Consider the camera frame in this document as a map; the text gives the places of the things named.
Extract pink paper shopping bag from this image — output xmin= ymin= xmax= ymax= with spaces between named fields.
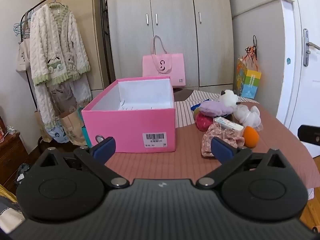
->
xmin=142 ymin=35 xmax=186 ymax=87

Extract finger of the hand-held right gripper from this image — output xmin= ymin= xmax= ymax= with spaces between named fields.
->
xmin=297 ymin=124 xmax=320 ymax=145

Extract white blue printed bag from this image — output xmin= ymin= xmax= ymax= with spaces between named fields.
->
xmin=45 ymin=122 xmax=68 ymax=143

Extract small white carton box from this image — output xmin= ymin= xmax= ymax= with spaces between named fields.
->
xmin=214 ymin=116 xmax=244 ymax=132

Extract wooden nightstand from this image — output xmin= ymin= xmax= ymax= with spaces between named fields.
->
xmin=0 ymin=130 xmax=28 ymax=193

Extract pink cardboard box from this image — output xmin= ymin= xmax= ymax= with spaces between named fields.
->
xmin=81 ymin=76 xmax=177 ymax=153

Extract green wire hanger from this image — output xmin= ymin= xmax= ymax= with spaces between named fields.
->
xmin=13 ymin=9 xmax=33 ymax=37

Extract white mesh cloth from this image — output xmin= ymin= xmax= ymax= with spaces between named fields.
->
xmin=234 ymin=104 xmax=262 ymax=131

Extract white plush dog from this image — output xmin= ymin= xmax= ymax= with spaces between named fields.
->
xmin=218 ymin=89 xmax=242 ymax=106

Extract cream fleece pajama jacket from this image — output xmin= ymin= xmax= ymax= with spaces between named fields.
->
xmin=29 ymin=2 xmax=91 ymax=85

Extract orange egg sponge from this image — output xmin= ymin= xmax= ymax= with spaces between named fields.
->
xmin=243 ymin=126 xmax=260 ymax=148

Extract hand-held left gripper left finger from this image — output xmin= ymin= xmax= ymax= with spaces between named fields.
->
xmin=34 ymin=137 xmax=129 ymax=189

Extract beige wardrobe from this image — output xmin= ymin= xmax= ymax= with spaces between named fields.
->
xmin=106 ymin=0 xmax=234 ymax=88

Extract grey white cloth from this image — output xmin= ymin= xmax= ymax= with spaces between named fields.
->
xmin=0 ymin=194 xmax=27 ymax=233

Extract striped sheet with brown band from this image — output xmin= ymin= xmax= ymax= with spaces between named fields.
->
xmin=172 ymin=88 xmax=226 ymax=128

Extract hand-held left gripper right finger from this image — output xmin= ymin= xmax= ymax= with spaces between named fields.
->
xmin=196 ymin=137 xmax=288 ymax=190

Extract cream fleece pajama pants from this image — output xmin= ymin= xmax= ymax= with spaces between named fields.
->
xmin=34 ymin=74 xmax=93 ymax=128

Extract red strawberry plush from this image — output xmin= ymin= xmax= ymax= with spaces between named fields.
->
xmin=195 ymin=112 xmax=216 ymax=132

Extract teal bag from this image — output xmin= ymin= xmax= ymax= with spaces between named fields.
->
xmin=77 ymin=106 xmax=92 ymax=147

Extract brown paper bag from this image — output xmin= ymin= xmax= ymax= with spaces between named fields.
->
xmin=58 ymin=107 xmax=87 ymax=146

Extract metal door handle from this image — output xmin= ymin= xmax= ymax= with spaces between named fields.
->
xmin=303 ymin=29 xmax=320 ymax=67

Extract black metal clothes rack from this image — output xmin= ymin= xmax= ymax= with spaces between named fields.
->
xmin=20 ymin=0 xmax=117 ymax=155

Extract colourful gift bag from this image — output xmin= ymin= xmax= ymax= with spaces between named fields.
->
xmin=234 ymin=36 xmax=262 ymax=99

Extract purple fluffy cloth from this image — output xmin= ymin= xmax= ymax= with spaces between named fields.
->
xmin=199 ymin=100 xmax=237 ymax=118

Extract white canvas tote bag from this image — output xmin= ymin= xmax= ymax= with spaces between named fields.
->
xmin=15 ymin=20 xmax=32 ymax=73

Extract floral fabric pouch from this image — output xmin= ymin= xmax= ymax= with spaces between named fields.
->
xmin=201 ymin=124 xmax=245 ymax=158

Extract white door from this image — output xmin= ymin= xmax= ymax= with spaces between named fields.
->
xmin=276 ymin=0 xmax=320 ymax=161

